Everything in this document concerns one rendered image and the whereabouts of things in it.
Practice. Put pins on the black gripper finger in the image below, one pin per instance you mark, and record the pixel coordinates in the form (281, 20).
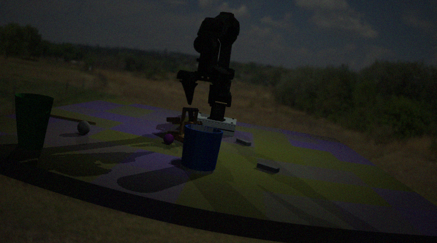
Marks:
(214, 92)
(189, 88)

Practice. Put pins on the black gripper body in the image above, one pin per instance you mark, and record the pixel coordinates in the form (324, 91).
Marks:
(197, 75)

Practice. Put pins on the blue cup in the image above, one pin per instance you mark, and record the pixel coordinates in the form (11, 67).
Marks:
(200, 149)

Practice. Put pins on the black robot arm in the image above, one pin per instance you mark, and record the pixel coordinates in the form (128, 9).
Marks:
(224, 27)

